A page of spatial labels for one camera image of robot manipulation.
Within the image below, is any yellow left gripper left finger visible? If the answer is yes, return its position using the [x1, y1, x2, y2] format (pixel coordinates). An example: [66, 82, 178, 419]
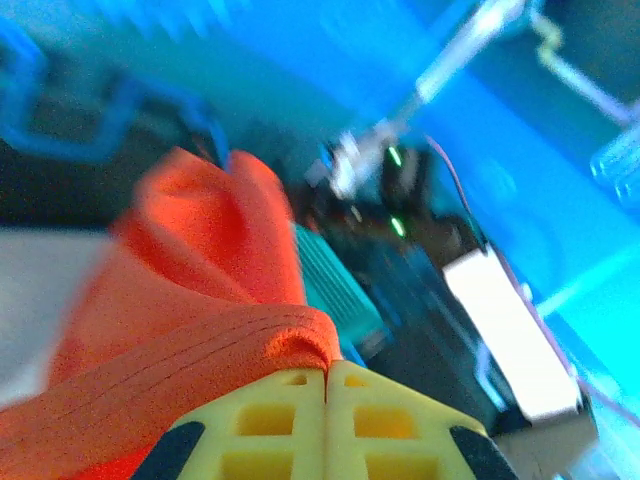
[132, 368, 329, 480]

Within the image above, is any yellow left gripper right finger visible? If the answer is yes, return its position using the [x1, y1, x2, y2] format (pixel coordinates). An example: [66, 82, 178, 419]
[325, 359, 521, 480]

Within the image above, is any orange t-shirt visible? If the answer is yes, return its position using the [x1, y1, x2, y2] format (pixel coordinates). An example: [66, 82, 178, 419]
[0, 147, 346, 480]

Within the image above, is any teal plastic basket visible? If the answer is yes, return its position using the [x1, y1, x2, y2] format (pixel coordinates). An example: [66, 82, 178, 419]
[292, 223, 396, 361]

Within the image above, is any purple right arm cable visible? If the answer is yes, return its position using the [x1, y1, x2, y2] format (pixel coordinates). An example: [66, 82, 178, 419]
[423, 133, 640, 431]

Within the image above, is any aluminium frame post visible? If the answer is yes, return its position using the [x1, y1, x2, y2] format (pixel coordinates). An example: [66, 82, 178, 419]
[412, 0, 539, 106]

